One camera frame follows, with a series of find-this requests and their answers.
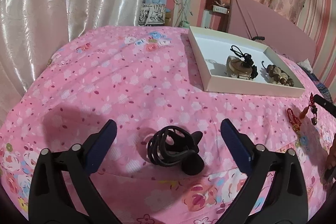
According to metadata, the red knot tassel charm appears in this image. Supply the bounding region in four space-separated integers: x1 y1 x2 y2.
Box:
286 93 318 135

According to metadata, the brown wooden bead bracelet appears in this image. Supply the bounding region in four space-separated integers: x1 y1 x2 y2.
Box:
261 60 295 88

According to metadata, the black strap bracelet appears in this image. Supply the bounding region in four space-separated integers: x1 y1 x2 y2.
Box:
146 125 206 176

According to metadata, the black braided pendant bracelet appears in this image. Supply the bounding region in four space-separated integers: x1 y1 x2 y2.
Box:
226 44 259 81

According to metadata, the person's right hand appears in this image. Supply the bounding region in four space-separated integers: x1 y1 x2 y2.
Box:
326 135 336 169

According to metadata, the pink floral bed sheet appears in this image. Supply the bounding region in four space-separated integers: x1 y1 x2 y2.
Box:
1 27 335 223

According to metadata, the white shallow box tray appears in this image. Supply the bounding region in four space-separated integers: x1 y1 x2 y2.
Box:
188 27 305 98

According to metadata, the pink bed headboard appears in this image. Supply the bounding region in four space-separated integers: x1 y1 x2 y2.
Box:
227 0 315 63

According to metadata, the green thermos bottle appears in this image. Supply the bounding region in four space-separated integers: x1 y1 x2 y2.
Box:
181 20 190 28

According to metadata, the white power strip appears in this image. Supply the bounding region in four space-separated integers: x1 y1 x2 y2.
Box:
213 5 228 14

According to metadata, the black white patterned tote bag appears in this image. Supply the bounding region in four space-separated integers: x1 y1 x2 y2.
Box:
138 3 166 26

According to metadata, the blue and cream curtain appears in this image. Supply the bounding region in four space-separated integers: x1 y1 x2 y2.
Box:
1 0 142 119

